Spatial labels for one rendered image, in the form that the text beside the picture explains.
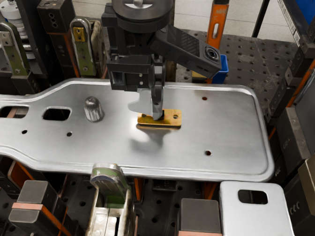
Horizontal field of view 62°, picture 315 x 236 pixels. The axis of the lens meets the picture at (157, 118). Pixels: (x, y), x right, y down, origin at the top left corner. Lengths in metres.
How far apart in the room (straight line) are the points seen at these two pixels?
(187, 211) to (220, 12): 0.36
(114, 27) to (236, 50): 0.90
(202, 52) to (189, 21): 2.35
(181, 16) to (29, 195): 2.51
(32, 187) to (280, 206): 0.39
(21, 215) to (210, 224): 0.29
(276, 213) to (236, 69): 0.75
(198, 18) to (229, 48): 1.61
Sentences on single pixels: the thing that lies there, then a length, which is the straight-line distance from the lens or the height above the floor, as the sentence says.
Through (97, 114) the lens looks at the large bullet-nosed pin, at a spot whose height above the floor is 1.02.
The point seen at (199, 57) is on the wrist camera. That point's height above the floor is 1.16.
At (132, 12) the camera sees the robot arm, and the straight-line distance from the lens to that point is 0.32.
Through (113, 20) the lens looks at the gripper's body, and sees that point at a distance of 0.35.
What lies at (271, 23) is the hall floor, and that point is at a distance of 2.91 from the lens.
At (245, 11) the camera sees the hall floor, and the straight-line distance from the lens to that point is 3.01.
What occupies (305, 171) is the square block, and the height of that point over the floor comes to 1.02.
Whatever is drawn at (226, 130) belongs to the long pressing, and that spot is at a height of 1.00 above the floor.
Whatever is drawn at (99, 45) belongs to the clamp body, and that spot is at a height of 1.03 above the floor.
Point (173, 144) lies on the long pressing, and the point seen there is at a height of 1.00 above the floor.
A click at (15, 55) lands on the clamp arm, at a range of 0.66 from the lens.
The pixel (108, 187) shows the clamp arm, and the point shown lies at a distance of 0.35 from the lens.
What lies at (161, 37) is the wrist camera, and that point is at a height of 1.19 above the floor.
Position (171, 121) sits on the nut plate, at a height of 1.01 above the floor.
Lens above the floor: 1.39
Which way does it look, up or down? 51 degrees down
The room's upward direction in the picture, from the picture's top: straight up
